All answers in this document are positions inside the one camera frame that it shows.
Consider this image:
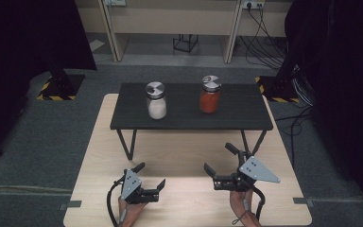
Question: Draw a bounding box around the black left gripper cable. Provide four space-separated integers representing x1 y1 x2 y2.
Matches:
106 179 127 227

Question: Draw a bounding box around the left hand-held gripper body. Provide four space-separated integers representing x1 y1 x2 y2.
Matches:
120 168 159 204

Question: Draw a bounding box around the beige desk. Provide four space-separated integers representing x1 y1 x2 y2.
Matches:
75 0 294 64

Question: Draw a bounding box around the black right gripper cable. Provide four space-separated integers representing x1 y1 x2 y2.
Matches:
251 185 267 221

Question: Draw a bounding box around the floor cable bundle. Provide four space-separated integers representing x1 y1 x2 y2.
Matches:
274 67 317 165

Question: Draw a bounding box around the black wire frame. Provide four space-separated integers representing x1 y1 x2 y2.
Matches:
172 33 199 53

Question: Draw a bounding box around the person's right hand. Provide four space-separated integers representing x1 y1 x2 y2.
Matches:
229 189 262 227

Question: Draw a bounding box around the black stand base striped tape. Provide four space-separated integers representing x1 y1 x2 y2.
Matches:
254 74 301 104
37 70 86 102

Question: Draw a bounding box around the black curtain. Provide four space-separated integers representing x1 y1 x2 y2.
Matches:
0 0 98 164
284 0 363 218

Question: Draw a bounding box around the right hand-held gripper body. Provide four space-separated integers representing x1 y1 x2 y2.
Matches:
213 150 282 192

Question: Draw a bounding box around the white paper sheet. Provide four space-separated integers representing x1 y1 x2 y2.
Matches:
89 39 106 52

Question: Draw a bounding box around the glass jar with red powder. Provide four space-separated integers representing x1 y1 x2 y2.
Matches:
199 75 222 114

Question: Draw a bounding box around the black raised rack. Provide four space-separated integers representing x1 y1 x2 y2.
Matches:
109 82 274 162

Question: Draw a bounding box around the white wall socket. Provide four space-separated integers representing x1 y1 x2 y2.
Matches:
242 0 266 9
105 0 127 8

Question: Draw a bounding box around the grey floor tape strip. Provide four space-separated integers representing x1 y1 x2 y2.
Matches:
292 197 315 208
59 200 83 211

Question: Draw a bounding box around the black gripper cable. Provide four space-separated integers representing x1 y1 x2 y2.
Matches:
106 179 127 227
251 185 267 221

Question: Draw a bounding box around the black hanging cable bundle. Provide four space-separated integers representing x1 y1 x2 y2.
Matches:
238 6 287 70

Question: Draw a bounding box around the glass jar with white powder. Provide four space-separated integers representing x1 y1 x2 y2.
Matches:
145 81 168 121

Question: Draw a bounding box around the person's left hand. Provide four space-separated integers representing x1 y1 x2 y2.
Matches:
117 197 148 227

